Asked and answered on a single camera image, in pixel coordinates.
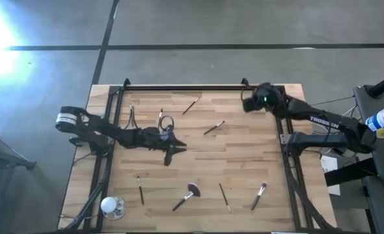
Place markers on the fluffy brush white ferrule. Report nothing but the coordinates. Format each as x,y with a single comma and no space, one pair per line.
258,196

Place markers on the short brush pale tip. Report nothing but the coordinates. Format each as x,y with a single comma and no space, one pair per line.
160,118

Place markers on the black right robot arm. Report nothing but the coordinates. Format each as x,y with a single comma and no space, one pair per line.
325,122

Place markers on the dark brush silver ferrule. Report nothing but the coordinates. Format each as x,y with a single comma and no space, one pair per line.
214,127

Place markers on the black stand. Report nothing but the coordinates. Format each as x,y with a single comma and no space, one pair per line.
0,152

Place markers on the black aluminium table frame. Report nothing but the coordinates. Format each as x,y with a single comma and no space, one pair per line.
192,87

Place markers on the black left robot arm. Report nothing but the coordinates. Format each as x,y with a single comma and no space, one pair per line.
97,126

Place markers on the white paper sheet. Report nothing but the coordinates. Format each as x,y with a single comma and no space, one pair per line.
329,165

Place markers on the thin black makeup brush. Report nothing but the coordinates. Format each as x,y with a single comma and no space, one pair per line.
140,190

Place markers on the silver mounting plate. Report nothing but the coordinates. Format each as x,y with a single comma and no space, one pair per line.
285,139

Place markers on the large fan powder brush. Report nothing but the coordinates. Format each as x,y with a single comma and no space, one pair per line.
194,190

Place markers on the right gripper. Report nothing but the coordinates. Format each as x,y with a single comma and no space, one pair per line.
267,100

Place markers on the thin dark makeup brush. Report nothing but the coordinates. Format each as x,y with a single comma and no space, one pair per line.
224,198
190,106

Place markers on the blue black table clamp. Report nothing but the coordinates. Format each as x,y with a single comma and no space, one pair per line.
245,82
126,82

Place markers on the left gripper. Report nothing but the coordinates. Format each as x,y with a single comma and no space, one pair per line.
156,139

